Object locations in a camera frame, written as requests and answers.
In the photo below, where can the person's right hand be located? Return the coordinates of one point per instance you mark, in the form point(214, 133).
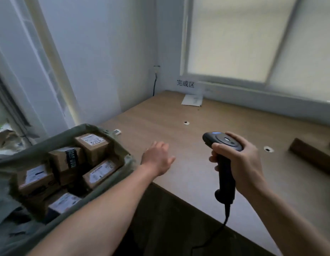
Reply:
point(246, 167)

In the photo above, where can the person's left hand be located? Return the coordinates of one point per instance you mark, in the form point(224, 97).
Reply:
point(155, 159)

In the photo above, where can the person's left thumb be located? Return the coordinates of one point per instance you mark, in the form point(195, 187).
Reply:
point(169, 161)

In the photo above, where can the person's right thumb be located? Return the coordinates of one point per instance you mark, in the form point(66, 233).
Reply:
point(224, 148)

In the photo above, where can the black barcode scanner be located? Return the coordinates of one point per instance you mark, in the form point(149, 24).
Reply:
point(225, 178)

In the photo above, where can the person's right forearm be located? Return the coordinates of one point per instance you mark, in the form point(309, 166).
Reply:
point(290, 223)

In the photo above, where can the person's left forearm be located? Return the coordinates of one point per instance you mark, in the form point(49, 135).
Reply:
point(101, 210)

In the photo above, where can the green fabric sack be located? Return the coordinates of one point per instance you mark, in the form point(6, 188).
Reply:
point(119, 146)

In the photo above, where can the white paper sheet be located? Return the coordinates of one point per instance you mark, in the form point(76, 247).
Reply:
point(192, 100)

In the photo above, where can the small white tag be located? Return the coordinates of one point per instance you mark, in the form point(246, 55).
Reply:
point(117, 131)

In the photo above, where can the flat cardboard box white label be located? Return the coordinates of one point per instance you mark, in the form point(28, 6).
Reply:
point(102, 171)

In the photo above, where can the cardboard box with handwritten label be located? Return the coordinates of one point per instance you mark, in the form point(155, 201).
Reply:
point(93, 146)

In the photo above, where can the plain brown cardboard box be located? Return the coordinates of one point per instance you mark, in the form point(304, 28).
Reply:
point(311, 155)

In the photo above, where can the cardboard box with black tape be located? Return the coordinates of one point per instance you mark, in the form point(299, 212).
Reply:
point(65, 162)

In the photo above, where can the white roller blind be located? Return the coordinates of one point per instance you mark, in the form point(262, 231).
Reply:
point(234, 37)

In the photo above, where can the dark box with white label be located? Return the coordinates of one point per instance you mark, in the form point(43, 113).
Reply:
point(64, 203)

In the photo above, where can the wide cardboard box white label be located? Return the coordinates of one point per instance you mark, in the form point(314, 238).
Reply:
point(35, 178)

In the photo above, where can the crumpled packaging paper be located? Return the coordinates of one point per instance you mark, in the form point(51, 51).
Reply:
point(6, 138)

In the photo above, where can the white window frame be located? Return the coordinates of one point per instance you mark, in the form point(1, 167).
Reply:
point(234, 90)

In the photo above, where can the white wall sign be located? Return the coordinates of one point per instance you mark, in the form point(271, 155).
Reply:
point(185, 83)

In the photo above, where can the white wall socket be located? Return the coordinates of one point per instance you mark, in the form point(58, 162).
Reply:
point(157, 68)

